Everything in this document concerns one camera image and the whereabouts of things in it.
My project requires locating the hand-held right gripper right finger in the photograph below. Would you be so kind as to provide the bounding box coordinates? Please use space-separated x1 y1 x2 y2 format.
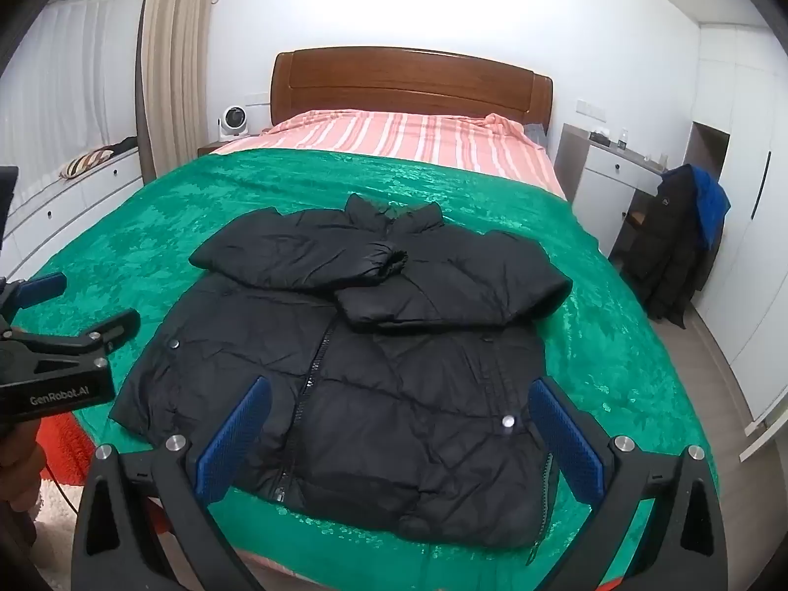
528 378 730 591

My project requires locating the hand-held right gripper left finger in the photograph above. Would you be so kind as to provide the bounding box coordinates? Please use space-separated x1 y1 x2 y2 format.
70 375 275 591

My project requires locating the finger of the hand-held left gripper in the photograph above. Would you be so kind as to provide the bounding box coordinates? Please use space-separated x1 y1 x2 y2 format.
0 309 141 371
0 272 67 328

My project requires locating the black puffer jacket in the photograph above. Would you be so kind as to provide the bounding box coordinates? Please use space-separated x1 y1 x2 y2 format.
109 193 573 552

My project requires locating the person's left hand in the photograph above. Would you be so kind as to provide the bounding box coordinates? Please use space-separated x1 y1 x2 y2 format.
0 434 44 509

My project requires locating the red rug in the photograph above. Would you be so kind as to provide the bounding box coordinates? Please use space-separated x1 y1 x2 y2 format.
35 409 95 489

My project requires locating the white drawer cabinet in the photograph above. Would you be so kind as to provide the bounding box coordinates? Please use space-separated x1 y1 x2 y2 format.
0 148 146 287

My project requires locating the white fluffy rug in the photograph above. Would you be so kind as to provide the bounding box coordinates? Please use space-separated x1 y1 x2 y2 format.
28 479 82 539

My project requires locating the striped cushion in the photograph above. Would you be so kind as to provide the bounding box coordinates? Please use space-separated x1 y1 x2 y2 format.
59 149 115 181

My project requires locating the green patterned blanket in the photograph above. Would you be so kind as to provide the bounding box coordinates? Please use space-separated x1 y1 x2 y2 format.
12 146 721 580

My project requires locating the dark cloth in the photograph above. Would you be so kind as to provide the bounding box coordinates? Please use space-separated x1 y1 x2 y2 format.
92 135 140 156

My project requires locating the wooden nightstand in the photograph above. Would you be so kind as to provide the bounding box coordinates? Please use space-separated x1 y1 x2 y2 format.
197 138 263 158

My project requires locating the white sheer curtain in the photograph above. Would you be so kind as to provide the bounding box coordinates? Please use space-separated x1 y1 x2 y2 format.
0 0 144 182

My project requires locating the black hanging coat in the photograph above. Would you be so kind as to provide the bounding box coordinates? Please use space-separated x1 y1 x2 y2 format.
621 165 725 329

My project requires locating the small white fan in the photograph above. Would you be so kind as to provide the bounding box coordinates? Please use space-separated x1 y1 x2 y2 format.
217 104 247 141

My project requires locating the beige curtain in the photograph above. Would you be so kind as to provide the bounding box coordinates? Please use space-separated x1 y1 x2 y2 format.
140 0 221 184

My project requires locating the white desk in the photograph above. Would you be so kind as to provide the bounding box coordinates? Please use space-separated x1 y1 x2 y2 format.
554 123 671 260

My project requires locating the blue garment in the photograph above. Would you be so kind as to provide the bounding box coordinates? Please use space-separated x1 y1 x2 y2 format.
690 164 732 253

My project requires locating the white wardrobe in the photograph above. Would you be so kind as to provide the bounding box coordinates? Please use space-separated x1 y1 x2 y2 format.
653 0 788 444

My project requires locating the pink striped bed sheet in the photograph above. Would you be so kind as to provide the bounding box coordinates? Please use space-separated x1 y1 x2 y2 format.
212 109 568 201

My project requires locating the wooden headboard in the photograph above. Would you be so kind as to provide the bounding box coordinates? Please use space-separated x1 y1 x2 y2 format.
271 47 554 136

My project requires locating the black cable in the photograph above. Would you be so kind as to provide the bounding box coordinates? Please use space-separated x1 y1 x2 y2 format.
40 466 81 516

